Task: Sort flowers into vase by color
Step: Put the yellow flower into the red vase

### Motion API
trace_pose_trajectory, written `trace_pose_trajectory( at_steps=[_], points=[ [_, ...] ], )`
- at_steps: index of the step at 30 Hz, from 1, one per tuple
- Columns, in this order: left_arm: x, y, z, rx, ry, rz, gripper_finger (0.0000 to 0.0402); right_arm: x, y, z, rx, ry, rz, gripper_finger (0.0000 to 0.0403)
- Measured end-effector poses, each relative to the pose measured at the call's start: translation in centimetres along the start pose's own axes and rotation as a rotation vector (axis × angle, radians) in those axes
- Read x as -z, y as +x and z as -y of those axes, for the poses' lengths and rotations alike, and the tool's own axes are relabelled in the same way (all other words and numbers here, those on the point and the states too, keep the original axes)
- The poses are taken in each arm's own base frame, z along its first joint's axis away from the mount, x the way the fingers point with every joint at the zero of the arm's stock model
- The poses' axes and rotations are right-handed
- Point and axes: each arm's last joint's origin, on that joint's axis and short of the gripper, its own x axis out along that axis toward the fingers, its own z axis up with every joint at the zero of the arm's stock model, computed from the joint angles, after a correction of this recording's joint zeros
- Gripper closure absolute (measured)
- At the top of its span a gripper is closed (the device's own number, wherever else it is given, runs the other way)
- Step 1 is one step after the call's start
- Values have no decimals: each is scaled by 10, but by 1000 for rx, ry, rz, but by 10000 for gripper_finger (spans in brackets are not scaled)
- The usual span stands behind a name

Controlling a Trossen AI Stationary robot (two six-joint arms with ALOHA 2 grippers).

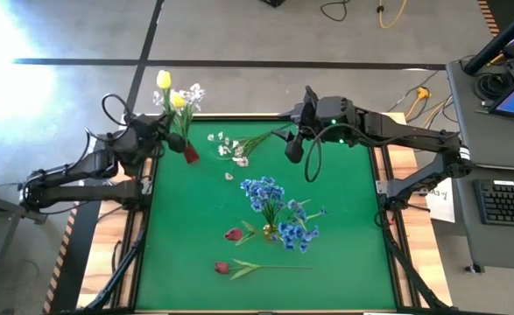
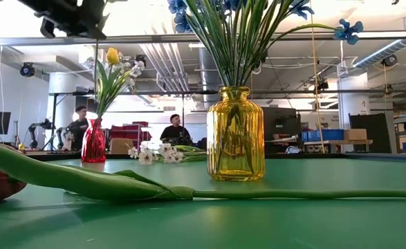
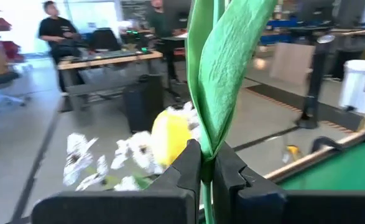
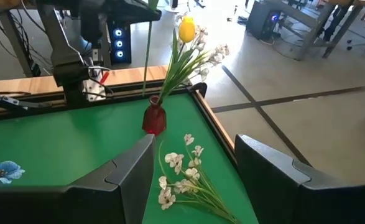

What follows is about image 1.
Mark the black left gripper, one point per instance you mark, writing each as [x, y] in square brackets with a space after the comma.
[140, 137]

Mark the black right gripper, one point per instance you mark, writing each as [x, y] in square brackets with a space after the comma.
[331, 114]

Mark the yellow artificial tulip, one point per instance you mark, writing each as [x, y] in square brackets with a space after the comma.
[178, 101]
[164, 80]

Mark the white artificial flower spray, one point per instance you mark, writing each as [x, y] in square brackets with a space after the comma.
[195, 93]
[223, 150]

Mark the blue artificial hydrangea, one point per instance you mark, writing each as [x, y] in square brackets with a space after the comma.
[263, 192]

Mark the small blue flower spray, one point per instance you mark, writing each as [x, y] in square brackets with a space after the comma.
[293, 232]

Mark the red artificial tulip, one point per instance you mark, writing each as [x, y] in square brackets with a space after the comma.
[221, 268]
[234, 235]

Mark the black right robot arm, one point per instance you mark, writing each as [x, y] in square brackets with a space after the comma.
[414, 137]

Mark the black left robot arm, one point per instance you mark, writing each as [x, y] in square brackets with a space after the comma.
[86, 192]

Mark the red ribbed glass vase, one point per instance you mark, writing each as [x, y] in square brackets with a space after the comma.
[192, 155]

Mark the yellow ribbed glass vase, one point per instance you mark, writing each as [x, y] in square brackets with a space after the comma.
[267, 229]

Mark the loose white blossom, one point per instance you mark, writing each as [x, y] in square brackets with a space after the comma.
[229, 176]

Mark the green table mat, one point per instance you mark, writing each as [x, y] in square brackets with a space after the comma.
[186, 245]

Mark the wooden table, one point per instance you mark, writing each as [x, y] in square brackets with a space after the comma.
[107, 245]

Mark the black board with hazard stripe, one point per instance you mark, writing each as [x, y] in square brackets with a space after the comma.
[77, 254]

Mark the white paper sheet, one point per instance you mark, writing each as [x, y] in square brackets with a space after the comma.
[442, 205]

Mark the grey metal stand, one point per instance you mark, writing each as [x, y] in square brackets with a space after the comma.
[2, 207]

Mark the black stand pole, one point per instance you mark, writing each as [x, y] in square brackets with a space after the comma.
[497, 44]

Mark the black keyboard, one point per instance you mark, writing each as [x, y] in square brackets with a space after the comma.
[506, 203]

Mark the grey desk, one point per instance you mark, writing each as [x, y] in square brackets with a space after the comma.
[502, 249]

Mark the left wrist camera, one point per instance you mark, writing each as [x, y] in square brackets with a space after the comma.
[176, 143]

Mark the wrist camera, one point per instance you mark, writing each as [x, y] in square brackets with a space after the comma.
[176, 143]
[294, 151]

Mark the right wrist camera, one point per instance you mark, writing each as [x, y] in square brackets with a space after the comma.
[294, 151]

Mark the black aluminium table frame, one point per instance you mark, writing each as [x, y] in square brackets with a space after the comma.
[239, 117]

